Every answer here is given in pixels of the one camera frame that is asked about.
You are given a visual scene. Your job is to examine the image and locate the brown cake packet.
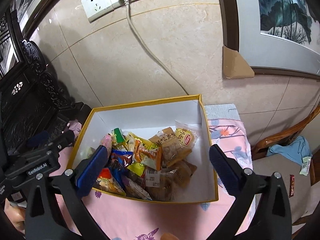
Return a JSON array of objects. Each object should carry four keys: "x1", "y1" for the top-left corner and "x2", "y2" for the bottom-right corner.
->
[{"x1": 145, "y1": 160, "x2": 197, "y2": 202}]

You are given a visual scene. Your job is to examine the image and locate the small green white packet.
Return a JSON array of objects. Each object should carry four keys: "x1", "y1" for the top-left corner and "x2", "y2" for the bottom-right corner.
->
[{"x1": 299, "y1": 156, "x2": 312, "y2": 176}]

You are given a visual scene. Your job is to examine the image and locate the long yellow snack bar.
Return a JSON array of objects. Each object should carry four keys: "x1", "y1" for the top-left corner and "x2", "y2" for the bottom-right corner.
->
[{"x1": 128, "y1": 132, "x2": 158, "y2": 150}]

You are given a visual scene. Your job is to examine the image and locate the yellow cardboard box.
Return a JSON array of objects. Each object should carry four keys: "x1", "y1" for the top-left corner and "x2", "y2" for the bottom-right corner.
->
[{"x1": 67, "y1": 95, "x2": 219, "y2": 204}]

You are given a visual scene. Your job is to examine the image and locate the person left hand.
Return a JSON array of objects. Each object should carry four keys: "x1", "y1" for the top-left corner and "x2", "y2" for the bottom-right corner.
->
[{"x1": 4, "y1": 199, "x2": 26, "y2": 234}]

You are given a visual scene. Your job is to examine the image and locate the framed lotus painting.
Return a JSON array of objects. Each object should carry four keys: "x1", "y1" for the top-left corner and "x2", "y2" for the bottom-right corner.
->
[{"x1": 219, "y1": 0, "x2": 319, "y2": 79}]

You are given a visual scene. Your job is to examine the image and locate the blue green nut packet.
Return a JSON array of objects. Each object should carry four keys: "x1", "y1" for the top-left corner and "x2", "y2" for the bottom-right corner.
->
[{"x1": 121, "y1": 167, "x2": 152, "y2": 201}]

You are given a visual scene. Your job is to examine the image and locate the yellow small bread packet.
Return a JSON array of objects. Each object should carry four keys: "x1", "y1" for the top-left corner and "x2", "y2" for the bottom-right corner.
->
[{"x1": 127, "y1": 162, "x2": 145, "y2": 177}]

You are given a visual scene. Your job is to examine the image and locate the small bread bun packet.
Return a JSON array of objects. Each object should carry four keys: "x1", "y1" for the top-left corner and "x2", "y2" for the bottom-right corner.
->
[{"x1": 175, "y1": 121, "x2": 201, "y2": 150}]

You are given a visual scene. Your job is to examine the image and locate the red wrapper on chair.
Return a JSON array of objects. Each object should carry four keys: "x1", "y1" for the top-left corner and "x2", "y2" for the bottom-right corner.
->
[{"x1": 289, "y1": 174, "x2": 295, "y2": 198}]

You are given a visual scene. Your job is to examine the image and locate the red yellow snack packet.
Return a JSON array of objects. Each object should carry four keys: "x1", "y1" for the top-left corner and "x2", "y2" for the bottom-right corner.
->
[{"x1": 94, "y1": 168, "x2": 126, "y2": 196}]

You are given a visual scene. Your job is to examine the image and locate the cardboard corner protector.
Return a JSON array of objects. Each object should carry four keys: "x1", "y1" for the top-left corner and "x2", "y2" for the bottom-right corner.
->
[{"x1": 222, "y1": 46, "x2": 255, "y2": 79}]

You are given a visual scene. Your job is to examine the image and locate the dark carved wooden furniture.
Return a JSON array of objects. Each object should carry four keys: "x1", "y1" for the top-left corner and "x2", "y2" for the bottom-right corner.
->
[{"x1": 1, "y1": 9, "x2": 92, "y2": 155}]

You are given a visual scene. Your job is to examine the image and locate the orange fried rice packet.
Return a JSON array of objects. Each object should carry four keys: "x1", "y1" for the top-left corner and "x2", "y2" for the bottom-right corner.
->
[{"x1": 133, "y1": 140, "x2": 162, "y2": 171}]

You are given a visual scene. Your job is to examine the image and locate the wooden chair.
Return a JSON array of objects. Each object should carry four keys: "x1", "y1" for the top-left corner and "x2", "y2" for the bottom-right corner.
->
[{"x1": 251, "y1": 106, "x2": 319, "y2": 237}]

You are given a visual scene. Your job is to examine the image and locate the pink floral tablecloth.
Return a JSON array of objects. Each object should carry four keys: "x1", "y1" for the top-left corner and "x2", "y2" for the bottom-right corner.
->
[{"x1": 49, "y1": 103, "x2": 257, "y2": 240}]

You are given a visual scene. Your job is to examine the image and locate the blue cloth on chair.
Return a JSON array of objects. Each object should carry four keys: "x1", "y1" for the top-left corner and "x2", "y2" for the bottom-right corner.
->
[{"x1": 266, "y1": 136, "x2": 312, "y2": 166}]

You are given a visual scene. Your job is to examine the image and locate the blue snack packet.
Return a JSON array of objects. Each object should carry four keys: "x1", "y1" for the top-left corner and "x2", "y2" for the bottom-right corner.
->
[{"x1": 106, "y1": 149, "x2": 133, "y2": 189}]

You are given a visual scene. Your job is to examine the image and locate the green red snack packet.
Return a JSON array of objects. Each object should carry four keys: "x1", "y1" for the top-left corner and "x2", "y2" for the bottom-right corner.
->
[{"x1": 110, "y1": 128, "x2": 127, "y2": 151}]

